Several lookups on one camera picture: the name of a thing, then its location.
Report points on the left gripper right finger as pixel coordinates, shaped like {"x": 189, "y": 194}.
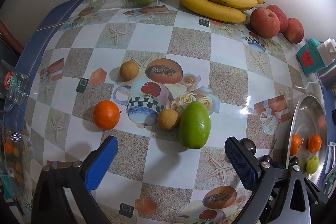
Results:
{"x": 279, "y": 195}

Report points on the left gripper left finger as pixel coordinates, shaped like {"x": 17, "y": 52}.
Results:
{"x": 81, "y": 177}

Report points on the orange with stem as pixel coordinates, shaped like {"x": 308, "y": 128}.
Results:
{"x": 295, "y": 146}

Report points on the small orange tangerine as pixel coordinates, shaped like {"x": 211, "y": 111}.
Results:
{"x": 314, "y": 143}

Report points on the large green mango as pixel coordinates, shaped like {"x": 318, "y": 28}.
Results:
{"x": 194, "y": 126}

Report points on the brown longan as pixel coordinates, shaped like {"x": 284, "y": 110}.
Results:
{"x": 168, "y": 119}
{"x": 128, "y": 70}

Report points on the steel bowl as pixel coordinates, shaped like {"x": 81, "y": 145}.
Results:
{"x": 308, "y": 120}

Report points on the glass mug with logo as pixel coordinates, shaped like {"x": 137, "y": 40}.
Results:
{"x": 13, "y": 86}

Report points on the steel electric kettle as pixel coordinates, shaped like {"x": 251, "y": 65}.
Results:
{"x": 327, "y": 75}

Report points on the teal plastic box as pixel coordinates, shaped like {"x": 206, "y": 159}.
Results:
{"x": 310, "y": 58}

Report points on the white power adapter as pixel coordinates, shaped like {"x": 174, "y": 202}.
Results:
{"x": 327, "y": 51}

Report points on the patterned plastic tablecloth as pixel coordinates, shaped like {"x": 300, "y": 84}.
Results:
{"x": 73, "y": 61}

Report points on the red peach back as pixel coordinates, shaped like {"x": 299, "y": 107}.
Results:
{"x": 294, "y": 32}

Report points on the red peach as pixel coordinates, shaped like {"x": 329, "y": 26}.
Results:
{"x": 294, "y": 32}
{"x": 281, "y": 17}
{"x": 265, "y": 22}

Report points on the red peach front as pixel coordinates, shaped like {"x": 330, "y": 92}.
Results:
{"x": 265, "y": 22}

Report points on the red peach middle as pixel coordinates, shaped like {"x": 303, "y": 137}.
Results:
{"x": 281, "y": 17}

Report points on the yellow banana front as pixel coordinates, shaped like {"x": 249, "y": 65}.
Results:
{"x": 214, "y": 11}

